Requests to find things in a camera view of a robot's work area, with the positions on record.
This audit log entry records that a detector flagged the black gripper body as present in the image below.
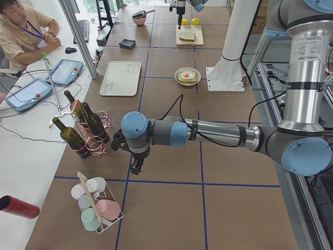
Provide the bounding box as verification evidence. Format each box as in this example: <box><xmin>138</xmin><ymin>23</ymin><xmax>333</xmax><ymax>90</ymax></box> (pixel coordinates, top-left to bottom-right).
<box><xmin>169</xmin><ymin>0</ymin><xmax>186</xmax><ymax>15</ymax></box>
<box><xmin>111</xmin><ymin>129</ymin><xmax>150</xmax><ymax>165</ymax></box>

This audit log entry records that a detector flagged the bread slice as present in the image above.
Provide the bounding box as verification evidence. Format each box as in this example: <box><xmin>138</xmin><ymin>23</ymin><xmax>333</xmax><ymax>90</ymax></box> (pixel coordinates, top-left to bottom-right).
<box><xmin>177</xmin><ymin>71</ymin><xmax>197</xmax><ymax>84</ymax></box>
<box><xmin>178</xmin><ymin>32</ymin><xmax>196</xmax><ymax>42</ymax></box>

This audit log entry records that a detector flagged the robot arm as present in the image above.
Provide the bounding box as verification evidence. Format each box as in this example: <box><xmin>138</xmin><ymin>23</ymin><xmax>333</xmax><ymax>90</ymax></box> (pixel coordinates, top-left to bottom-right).
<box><xmin>168</xmin><ymin>0</ymin><xmax>207</xmax><ymax>30</ymax></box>
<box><xmin>111</xmin><ymin>1</ymin><xmax>332</xmax><ymax>176</ymax></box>

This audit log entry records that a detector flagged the cream bear tray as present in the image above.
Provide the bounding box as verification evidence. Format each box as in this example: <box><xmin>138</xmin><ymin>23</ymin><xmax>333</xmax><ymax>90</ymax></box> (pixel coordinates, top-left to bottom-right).
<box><xmin>99</xmin><ymin>61</ymin><xmax>142</xmax><ymax>96</ymax></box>

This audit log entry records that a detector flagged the yellow lemon half right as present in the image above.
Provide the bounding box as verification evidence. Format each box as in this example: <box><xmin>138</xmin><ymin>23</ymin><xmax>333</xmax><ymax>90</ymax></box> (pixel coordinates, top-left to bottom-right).
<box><xmin>191</xmin><ymin>18</ymin><xmax>201</xmax><ymax>26</ymax></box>

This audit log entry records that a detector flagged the dark wine bottle middle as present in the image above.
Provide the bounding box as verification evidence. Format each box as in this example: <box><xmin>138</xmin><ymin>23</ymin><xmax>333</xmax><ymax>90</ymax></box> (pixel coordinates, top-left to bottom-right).
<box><xmin>82</xmin><ymin>102</ymin><xmax>109</xmax><ymax>143</ymax></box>

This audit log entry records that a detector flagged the dark wine bottle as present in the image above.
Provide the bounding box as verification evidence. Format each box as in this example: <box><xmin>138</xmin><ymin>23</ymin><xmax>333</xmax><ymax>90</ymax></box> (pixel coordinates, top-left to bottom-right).
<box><xmin>64</xmin><ymin>90</ymin><xmax>87</xmax><ymax>127</ymax></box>
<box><xmin>52</xmin><ymin>117</ymin><xmax>91</xmax><ymax>158</ymax></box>
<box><xmin>82</xmin><ymin>102</ymin><xmax>109</xmax><ymax>143</ymax></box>

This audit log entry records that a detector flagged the wooden cutting board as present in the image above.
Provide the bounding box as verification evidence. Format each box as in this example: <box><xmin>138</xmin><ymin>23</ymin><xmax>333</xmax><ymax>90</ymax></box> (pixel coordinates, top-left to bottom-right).
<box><xmin>176</xmin><ymin>24</ymin><xmax>204</xmax><ymax>46</ymax></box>

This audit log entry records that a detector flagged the metal scoop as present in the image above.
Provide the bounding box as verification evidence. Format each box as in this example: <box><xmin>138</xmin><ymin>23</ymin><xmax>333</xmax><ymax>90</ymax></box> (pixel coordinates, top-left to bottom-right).
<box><xmin>132</xmin><ymin>9</ymin><xmax>156</xmax><ymax>19</ymax></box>

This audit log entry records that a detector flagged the pink bowl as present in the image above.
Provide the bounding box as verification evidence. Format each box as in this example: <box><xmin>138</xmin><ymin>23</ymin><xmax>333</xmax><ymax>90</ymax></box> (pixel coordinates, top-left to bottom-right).
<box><xmin>132</xmin><ymin>17</ymin><xmax>146</xmax><ymax>26</ymax></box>

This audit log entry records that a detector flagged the white cup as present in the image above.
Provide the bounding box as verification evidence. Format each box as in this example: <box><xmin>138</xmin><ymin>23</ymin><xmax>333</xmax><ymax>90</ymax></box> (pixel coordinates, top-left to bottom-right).
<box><xmin>85</xmin><ymin>177</ymin><xmax>106</xmax><ymax>193</ymax></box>

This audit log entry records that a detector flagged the dark wine bottle front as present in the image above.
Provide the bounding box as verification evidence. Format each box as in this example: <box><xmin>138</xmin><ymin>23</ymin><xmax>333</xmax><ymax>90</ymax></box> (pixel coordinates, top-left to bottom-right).
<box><xmin>52</xmin><ymin>117</ymin><xmax>91</xmax><ymax>158</ymax></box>

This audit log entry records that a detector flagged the pink cup large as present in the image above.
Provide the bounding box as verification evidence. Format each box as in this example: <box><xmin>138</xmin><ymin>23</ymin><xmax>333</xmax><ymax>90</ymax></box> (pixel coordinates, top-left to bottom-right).
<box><xmin>96</xmin><ymin>199</ymin><xmax>121</xmax><ymax>220</ymax></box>

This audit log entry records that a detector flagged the dark wine bottle back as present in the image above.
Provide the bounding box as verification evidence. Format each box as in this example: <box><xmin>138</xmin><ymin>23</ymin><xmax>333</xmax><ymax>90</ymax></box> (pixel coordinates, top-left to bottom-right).
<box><xmin>64</xmin><ymin>90</ymin><xmax>87</xmax><ymax>127</ymax></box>

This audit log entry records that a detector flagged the grey folded cloth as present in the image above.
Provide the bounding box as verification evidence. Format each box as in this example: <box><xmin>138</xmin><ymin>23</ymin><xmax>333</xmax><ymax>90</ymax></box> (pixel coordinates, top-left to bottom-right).
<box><xmin>119</xmin><ymin>39</ymin><xmax>136</xmax><ymax>49</ymax></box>

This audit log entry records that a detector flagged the fried egg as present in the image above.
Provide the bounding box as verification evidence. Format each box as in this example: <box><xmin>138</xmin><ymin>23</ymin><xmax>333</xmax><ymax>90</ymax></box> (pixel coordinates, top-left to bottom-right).
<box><xmin>180</xmin><ymin>71</ymin><xmax>195</xmax><ymax>80</ymax></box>

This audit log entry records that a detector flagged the white round plate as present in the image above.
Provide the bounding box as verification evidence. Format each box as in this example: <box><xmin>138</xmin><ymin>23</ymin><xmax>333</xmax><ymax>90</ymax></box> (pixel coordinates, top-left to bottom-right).
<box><xmin>174</xmin><ymin>67</ymin><xmax>201</xmax><ymax>86</ymax></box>

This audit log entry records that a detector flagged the light pink cup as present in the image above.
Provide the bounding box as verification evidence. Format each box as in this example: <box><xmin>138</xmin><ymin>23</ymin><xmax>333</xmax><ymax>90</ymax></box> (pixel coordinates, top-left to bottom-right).
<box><xmin>71</xmin><ymin>183</ymin><xmax>86</xmax><ymax>201</ymax></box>

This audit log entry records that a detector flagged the grey cup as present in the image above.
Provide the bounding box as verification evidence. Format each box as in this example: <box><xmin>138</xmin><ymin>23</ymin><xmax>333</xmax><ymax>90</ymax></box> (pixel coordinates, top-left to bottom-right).
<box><xmin>78</xmin><ymin>194</ymin><xmax>92</xmax><ymax>212</ymax></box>

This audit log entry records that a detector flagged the mint green cup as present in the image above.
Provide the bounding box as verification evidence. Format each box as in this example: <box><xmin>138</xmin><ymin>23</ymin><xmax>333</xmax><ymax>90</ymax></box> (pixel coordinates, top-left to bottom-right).
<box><xmin>81</xmin><ymin>207</ymin><xmax>101</xmax><ymax>231</ymax></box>

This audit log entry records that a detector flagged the blue teach pendant far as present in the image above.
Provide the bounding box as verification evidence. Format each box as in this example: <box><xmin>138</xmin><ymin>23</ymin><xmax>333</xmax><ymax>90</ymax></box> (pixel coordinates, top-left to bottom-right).
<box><xmin>50</xmin><ymin>59</ymin><xmax>83</xmax><ymax>86</ymax></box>

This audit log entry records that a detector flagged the blue teach pendant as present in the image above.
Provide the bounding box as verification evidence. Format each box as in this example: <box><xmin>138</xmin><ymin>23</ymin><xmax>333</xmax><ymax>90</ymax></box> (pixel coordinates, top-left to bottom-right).
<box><xmin>50</xmin><ymin>59</ymin><xmax>83</xmax><ymax>86</ymax></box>
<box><xmin>5</xmin><ymin>78</ymin><xmax>52</xmax><ymax>113</ymax></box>

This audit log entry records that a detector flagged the black keyboard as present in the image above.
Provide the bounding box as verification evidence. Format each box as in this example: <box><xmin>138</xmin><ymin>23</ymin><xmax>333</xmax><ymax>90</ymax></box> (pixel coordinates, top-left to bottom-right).
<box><xmin>77</xmin><ymin>19</ymin><xmax>90</xmax><ymax>43</ymax></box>

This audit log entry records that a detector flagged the blue teach pendant near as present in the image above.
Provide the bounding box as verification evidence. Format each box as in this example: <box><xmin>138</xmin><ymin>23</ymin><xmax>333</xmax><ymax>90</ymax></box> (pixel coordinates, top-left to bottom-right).
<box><xmin>5</xmin><ymin>78</ymin><xmax>52</xmax><ymax>113</ymax></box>

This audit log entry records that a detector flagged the black computer mouse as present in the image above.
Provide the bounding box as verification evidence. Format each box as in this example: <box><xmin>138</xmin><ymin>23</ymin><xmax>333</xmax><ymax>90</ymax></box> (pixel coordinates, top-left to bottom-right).
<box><xmin>65</xmin><ymin>47</ymin><xmax>77</xmax><ymax>54</ymax></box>

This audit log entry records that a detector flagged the green tipped metal stick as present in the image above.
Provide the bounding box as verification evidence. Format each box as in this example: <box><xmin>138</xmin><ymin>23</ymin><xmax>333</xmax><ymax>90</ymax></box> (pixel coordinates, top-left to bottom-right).
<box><xmin>41</xmin><ymin>52</ymin><xmax>71</xmax><ymax>129</ymax></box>

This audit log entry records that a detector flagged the red cylinder bottle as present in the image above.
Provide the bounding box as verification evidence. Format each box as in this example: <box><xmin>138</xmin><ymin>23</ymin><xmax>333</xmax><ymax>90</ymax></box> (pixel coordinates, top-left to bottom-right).
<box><xmin>1</xmin><ymin>195</ymin><xmax>40</xmax><ymax>219</ymax></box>

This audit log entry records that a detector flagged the seated person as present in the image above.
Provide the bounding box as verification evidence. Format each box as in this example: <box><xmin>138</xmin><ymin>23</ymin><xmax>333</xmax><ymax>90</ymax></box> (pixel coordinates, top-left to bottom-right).
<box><xmin>1</xmin><ymin>1</ymin><xmax>61</xmax><ymax>71</ymax></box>

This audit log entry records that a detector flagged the copper wire bottle rack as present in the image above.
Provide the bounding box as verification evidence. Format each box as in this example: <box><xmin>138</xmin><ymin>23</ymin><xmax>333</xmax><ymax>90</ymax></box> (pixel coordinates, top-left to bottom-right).
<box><xmin>70</xmin><ymin>99</ymin><xmax>112</xmax><ymax>157</ymax></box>

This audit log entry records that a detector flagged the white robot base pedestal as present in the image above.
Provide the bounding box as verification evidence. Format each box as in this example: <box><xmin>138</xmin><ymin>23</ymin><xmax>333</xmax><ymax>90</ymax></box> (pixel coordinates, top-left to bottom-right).
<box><xmin>206</xmin><ymin>0</ymin><xmax>261</xmax><ymax>92</ymax></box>

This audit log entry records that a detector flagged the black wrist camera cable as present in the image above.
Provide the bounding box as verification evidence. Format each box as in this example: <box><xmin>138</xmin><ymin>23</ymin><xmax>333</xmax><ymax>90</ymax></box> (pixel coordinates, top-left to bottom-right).
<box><xmin>161</xmin><ymin>94</ymin><xmax>287</xmax><ymax>146</ymax></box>

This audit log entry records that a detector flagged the aluminium frame post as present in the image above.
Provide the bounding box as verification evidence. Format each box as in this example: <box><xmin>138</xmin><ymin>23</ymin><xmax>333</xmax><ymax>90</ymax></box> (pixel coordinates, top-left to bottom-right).
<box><xmin>59</xmin><ymin>0</ymin><xmax>98</xmax><ymax>79</ymax></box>

